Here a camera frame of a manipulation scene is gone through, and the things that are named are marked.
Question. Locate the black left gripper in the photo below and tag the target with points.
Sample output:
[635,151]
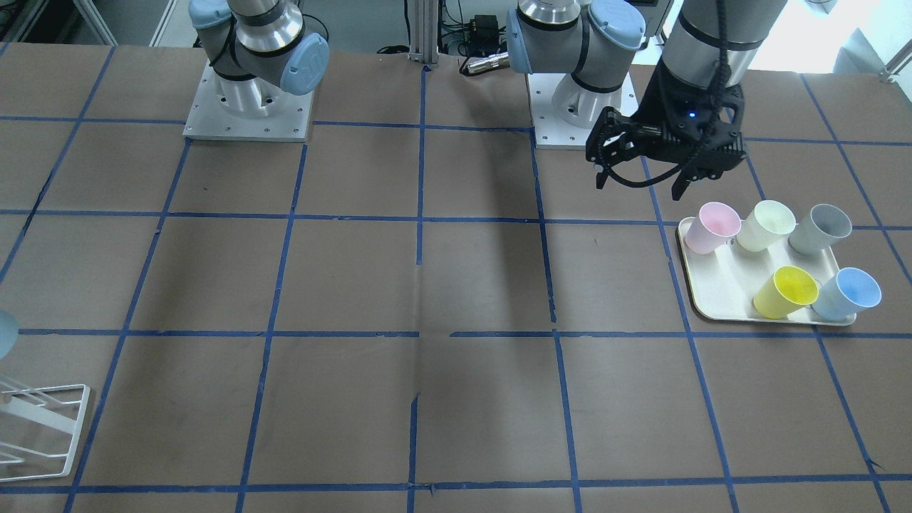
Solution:
[657,98]

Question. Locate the light blue plastic cup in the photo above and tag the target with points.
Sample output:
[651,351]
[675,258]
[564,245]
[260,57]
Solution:
[9,333]

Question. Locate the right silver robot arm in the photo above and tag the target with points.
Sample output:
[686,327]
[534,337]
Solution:
[261,39]

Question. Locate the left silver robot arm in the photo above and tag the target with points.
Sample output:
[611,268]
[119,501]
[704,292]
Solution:
[596,44]

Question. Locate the pink plastic cup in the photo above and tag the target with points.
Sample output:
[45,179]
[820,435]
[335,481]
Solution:
[716,224]

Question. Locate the cream plastic cup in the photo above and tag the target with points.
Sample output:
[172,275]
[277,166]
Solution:
[766,224]

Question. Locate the yellow plastic cup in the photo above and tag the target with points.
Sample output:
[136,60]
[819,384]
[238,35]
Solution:
[788,289]

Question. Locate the grey plastic cup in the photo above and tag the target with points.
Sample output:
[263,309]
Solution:
[824,226]

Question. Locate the light blue front cup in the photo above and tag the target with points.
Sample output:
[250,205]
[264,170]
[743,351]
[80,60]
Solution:
[848,292]

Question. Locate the beige plastic tray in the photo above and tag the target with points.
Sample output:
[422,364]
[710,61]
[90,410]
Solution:
[722,284]

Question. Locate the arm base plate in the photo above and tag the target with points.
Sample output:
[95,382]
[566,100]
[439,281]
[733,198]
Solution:
[247,111]
[563,113]

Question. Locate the white wire cup rack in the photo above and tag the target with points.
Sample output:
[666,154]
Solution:
[41,430]

